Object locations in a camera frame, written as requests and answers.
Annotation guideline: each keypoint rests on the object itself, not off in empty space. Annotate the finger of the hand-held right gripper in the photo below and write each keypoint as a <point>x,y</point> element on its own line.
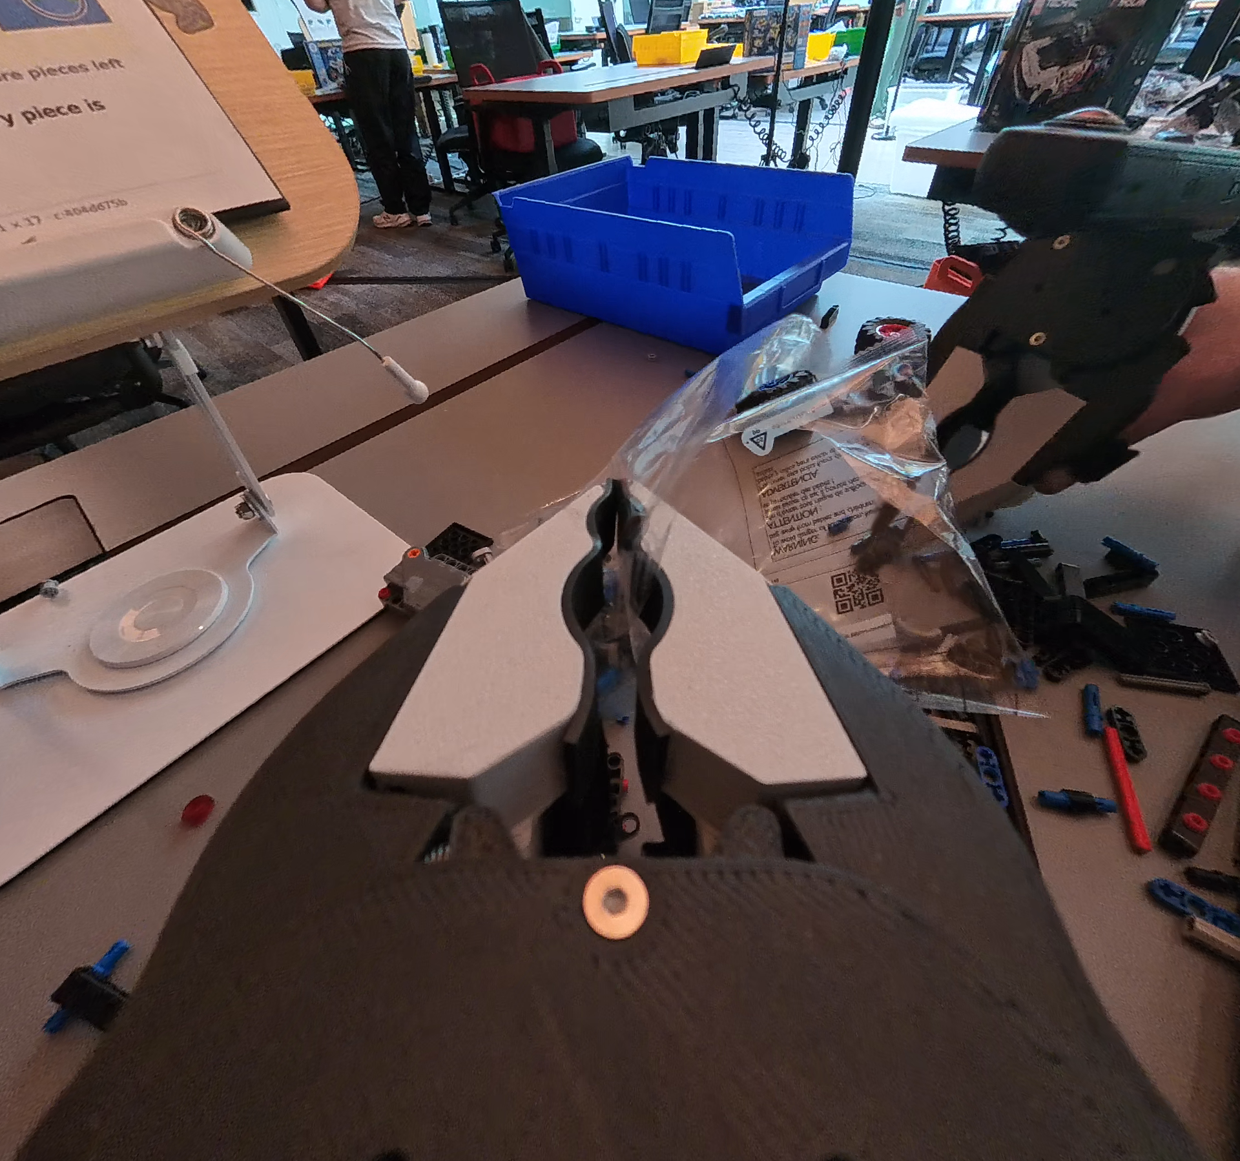
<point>1008,440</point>

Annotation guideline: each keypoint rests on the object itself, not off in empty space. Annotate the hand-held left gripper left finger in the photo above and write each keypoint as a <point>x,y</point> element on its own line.
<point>484,687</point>

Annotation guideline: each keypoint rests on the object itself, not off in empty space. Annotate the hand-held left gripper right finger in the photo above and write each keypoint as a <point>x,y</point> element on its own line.
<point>766,697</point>

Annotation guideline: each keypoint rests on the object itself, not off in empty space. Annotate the clear plastic bag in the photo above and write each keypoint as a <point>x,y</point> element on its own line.
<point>833,483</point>

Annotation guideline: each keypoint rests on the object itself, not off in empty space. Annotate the pile of toy building pieces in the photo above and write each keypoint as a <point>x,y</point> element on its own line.
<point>1143,648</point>

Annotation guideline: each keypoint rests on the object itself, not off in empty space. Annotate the grey desk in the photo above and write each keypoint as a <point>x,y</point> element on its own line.
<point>484,426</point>

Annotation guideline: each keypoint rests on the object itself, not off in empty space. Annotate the grey toy motor block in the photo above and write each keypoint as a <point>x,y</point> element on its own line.
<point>436,567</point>

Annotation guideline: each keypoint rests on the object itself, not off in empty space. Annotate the red container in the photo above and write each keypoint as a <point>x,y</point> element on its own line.
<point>950,274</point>

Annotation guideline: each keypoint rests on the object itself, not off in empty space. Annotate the black toy wheel red rim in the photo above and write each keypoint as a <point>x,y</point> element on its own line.
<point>891,334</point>

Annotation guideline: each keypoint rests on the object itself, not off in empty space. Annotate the wooden table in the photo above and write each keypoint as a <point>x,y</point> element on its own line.
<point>939,145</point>
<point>620,86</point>

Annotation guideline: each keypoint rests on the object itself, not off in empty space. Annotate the dark cardboard box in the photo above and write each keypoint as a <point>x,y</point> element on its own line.
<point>1076,47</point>

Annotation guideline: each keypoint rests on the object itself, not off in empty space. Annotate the small red round stud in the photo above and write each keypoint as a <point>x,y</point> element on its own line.
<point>197,811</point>

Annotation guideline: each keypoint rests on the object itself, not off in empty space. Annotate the black pole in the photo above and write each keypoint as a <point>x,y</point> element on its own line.
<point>876,19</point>

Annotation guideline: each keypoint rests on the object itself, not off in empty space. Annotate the blue storage bin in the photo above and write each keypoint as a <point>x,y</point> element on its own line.
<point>679,242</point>

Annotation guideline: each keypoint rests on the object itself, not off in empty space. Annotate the white tipped thin rod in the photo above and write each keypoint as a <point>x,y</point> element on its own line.
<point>310,299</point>

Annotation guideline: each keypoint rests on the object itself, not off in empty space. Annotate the yellow bins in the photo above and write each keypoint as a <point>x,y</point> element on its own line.
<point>668,46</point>

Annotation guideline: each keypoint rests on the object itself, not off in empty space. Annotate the black blue toy connector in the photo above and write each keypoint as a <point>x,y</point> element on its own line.
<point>87,991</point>

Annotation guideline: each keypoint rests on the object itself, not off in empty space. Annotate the red black office chair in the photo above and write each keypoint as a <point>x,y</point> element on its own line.
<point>505,77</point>

